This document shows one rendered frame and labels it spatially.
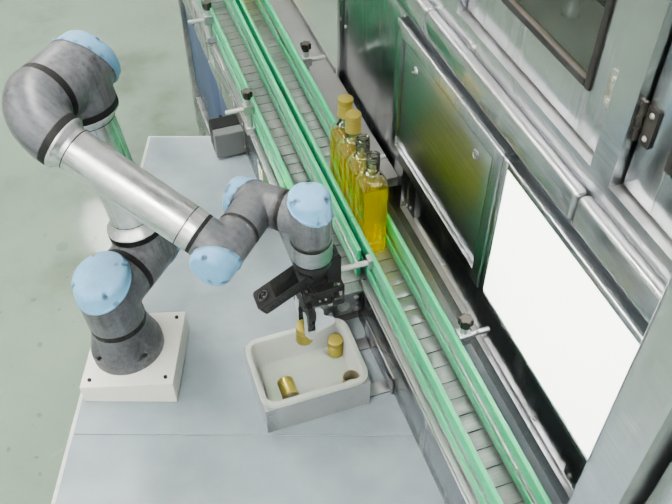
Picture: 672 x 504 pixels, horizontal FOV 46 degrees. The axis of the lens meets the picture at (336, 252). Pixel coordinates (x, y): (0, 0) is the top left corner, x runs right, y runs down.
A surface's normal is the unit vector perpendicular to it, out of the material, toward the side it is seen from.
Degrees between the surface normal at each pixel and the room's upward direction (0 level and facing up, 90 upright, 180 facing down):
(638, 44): 90
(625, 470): 90
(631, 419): 90
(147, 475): 0
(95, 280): 9
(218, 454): 0
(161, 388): 90
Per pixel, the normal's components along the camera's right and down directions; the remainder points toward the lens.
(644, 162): -0.94, 0.24
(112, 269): -0.13, -0.61
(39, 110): 0.25, -0.25
